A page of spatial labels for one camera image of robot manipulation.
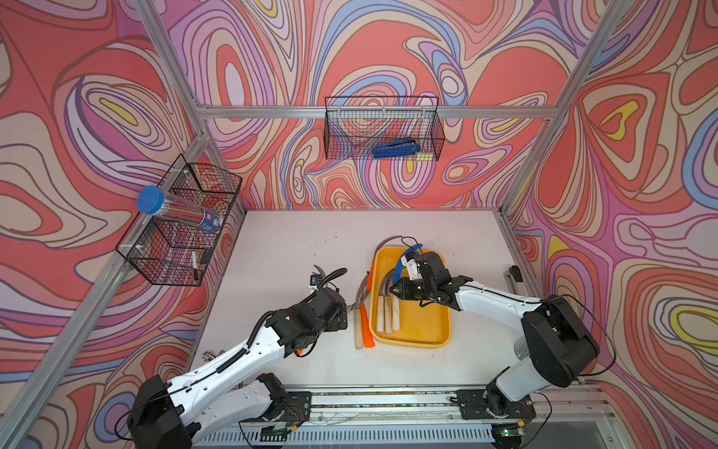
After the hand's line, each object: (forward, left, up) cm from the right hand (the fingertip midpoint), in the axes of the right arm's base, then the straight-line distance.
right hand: (394, 296), depth 88 cm
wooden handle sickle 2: (-7, +12, -4) cm, 14 cm away
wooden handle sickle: (0, +4, -4) cm, 6 cm away
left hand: (-8, +18, +5) cm, 21 cm away
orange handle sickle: (-11, +9, -1) cm, 14 cm away
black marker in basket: (0, +54, +21) cm, 58 cm away
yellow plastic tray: (-8, -11, -7) cm, 15 cm away
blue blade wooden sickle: (-2, 0, +3) cm, 4 cm away
